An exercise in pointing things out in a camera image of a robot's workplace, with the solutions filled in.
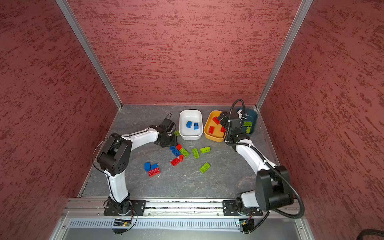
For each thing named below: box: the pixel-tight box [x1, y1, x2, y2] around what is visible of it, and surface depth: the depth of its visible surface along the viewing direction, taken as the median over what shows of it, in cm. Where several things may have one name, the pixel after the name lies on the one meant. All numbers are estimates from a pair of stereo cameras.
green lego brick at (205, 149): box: [200, 146, 211, 154], surface depth 96 cm
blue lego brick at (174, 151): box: [169, 145, 181, 158], surface depth 96 cm
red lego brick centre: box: [170, 154, 184, 167], surface depth 92 cm
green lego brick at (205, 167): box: [199, 162, 211, 174], surface depth 89 cm
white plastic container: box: [179, 109, 204, 141], surface depth 109 cm
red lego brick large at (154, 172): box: [148, 167, 161, 178], surface depth 87 cm
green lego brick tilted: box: [179, 147, 190, 158], surface depth 96 cm
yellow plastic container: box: [203, 110, 226, 143], surface depth 107 cm
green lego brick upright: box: [192, 148, 200, 159], surface depth 94 cm
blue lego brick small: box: [150, 163, 159, 171], surface depth 90 cm
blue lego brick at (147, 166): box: [144, 162, 151, 172], surface depth 89 cm
